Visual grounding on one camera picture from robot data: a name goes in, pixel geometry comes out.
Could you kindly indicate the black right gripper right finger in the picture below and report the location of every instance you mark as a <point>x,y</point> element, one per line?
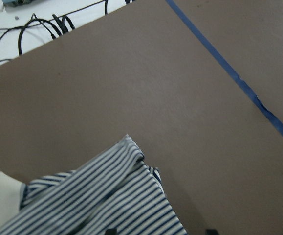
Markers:
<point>211,232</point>

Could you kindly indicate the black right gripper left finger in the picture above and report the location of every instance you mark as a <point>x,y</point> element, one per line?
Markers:
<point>111,231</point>

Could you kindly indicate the navy white striped polo shirt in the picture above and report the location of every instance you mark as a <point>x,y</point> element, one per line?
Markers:
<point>115,189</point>

